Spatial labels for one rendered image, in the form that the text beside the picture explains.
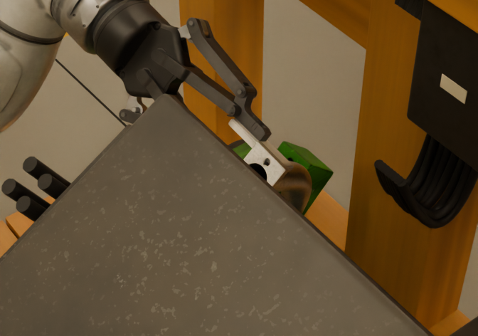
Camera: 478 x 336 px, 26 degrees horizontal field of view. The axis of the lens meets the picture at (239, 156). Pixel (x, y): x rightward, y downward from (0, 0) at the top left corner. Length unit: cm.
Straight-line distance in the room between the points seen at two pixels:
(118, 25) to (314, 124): 201
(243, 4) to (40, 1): 44
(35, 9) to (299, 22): 234
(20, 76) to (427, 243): 51
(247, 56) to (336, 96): 159
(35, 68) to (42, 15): 8
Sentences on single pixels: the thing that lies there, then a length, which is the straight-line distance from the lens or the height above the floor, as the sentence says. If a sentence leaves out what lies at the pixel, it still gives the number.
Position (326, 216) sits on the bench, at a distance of 154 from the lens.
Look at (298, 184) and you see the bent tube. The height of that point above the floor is 128.
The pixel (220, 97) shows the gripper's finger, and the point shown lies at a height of 136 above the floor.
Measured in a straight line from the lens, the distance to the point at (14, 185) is 58.
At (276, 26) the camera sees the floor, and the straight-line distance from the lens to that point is 337.
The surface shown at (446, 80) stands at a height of 142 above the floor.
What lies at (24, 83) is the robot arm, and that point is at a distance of 117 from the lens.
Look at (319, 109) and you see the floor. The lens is 306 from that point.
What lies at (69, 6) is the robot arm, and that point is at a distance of 106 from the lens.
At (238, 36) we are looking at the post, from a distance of 150.
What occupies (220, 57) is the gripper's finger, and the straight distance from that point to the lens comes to 100.
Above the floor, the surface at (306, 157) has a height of 114.
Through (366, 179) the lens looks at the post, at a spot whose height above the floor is 110.
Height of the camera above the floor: 200
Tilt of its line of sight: 44 degrees down
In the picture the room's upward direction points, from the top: straight up
